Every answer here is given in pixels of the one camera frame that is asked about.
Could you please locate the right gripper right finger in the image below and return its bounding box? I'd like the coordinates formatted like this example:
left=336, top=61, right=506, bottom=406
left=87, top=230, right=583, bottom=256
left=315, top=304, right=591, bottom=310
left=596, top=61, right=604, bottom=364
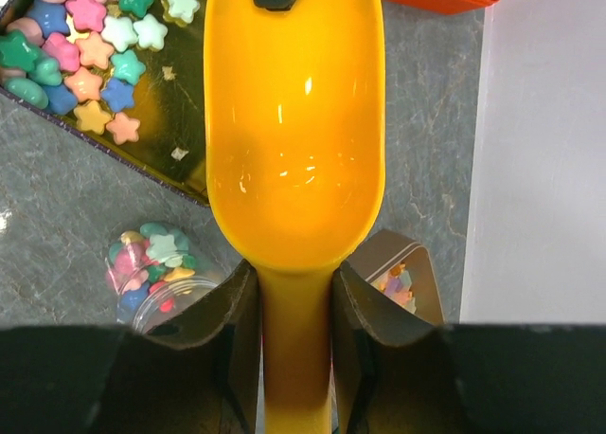
left=330, top=264, right=605, bottom=433

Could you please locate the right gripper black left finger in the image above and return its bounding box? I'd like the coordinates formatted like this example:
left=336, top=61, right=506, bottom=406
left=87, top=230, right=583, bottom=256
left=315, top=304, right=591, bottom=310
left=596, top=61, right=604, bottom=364
left=1, top=262, right=260, bottom=433

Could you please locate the brown gummy candy box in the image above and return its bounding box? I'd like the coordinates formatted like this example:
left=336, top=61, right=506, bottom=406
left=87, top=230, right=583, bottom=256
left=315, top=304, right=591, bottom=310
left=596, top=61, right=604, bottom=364
left=348, top=229, right=445, bottom=325

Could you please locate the star candy tin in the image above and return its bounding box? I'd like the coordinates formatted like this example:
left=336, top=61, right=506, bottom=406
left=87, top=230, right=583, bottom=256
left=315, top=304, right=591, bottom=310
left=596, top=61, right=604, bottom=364
left=1, top=0, right=208, bottom=204

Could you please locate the clear glass jar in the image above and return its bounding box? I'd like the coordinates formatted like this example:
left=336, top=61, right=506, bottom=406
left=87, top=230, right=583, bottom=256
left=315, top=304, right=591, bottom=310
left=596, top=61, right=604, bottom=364
left=105, top=221, right=227, bottom=333

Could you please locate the yellow plastic scoop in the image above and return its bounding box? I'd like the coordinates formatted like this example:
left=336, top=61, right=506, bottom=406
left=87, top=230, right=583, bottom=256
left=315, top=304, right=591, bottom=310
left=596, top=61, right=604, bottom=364
left=204, top=0, right=385, bottom=433

